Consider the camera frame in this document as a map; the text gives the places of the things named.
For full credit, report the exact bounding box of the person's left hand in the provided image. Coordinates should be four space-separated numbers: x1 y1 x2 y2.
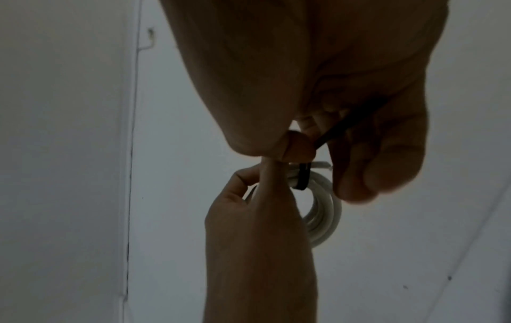
204 157 319 278

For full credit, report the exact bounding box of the dangling white wire end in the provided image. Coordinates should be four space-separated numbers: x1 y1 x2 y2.
137 27 158 52

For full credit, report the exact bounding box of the short white cable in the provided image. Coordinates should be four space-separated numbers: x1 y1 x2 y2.
242 160 343 249

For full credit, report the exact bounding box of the person's right hand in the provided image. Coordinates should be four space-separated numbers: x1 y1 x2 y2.
159 0 448 203

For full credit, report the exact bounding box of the thin black nylon zip tie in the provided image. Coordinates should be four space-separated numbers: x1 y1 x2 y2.
291 96 392 191

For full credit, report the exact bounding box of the person's left forearm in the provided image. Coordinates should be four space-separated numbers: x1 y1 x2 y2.
202 277 320 323

